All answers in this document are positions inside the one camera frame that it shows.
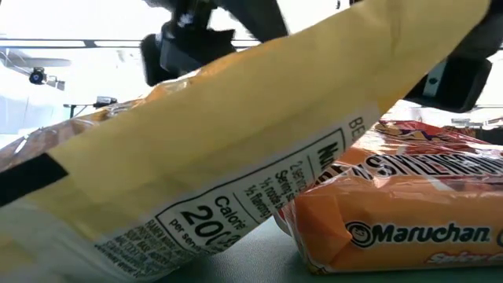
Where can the black ceiling spotlight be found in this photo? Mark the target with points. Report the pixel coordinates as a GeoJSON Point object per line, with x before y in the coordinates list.
{"type": "Point", "coordinates": [37, 76]}

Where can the orange spicy Maruchan noodle pack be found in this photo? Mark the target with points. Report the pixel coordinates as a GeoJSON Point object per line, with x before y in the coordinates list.
{"type": "Point", "coordinates": [393, 208]}

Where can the yellow creamy chicken noodle pack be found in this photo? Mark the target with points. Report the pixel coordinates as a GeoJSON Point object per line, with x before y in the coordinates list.
{"type": "Point", "coordinates": [236, 137]}

